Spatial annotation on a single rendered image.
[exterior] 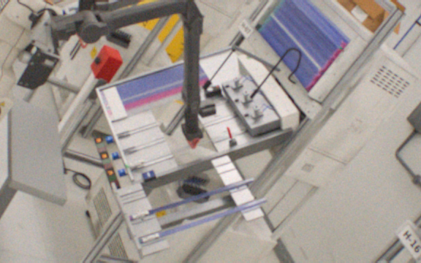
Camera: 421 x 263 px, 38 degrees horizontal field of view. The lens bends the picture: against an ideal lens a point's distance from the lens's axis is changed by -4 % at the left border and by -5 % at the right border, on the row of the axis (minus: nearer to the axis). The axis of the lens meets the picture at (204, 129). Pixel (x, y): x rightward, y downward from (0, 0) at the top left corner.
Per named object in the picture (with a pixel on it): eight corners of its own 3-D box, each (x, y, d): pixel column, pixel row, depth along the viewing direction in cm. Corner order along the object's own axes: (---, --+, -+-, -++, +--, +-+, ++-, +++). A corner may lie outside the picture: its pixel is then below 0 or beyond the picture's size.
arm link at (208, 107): (182, 90, 250) (190, 103, 244) (209, 83, 253) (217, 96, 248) (183, 113, 258) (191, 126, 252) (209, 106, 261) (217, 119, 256)
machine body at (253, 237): (110, 302, 297) (179, 218, 275) (78, 204, 347) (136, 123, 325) (207, 316, 336) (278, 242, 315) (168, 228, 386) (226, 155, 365)
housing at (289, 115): (283, 141, 271) (281, 117, 262) (239, 79, 306) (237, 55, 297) (299, 135, 273) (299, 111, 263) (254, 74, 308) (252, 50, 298)
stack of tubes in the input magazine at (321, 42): (306, 90, 259) (346, 41, 250) (256, 30, 296) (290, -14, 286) (324, 100, 267) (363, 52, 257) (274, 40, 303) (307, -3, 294)
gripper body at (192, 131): (195, 123, 265) (194, 109, 260) (204, 138, 257) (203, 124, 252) (180, 127, 263) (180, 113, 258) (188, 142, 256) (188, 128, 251)
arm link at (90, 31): (193, -17, 221) (203, -5, 214) (194, 14, 230) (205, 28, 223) (71, 13, 209) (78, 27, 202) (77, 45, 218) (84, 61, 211)
